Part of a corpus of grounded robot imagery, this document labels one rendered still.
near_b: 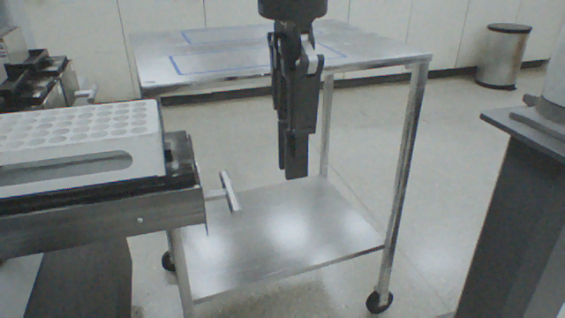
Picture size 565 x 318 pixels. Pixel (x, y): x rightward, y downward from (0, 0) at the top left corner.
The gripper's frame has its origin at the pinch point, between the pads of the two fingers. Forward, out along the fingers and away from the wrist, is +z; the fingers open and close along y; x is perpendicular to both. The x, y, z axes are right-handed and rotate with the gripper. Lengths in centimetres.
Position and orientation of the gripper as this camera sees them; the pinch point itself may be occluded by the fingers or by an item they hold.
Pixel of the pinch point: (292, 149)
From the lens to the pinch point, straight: 50.8
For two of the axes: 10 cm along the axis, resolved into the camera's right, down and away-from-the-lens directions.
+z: 0.2, 8.7, 5.0
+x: 9.5, -1.6, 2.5
